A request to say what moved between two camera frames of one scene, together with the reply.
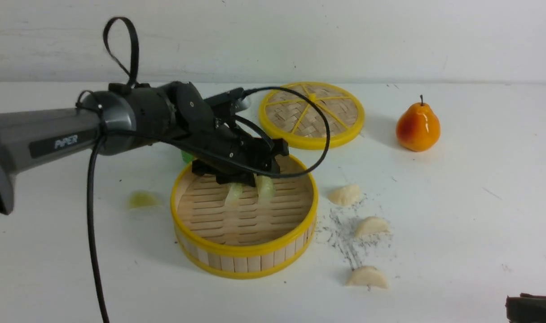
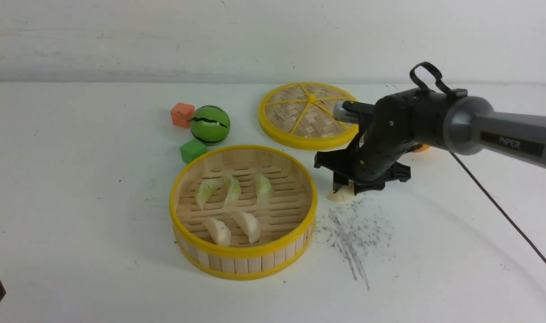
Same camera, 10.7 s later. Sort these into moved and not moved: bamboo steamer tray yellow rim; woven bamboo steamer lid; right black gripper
Moved: right black gripper
Not moved: bamboo steamer tray yellow rim; woven bamboo steamer lid
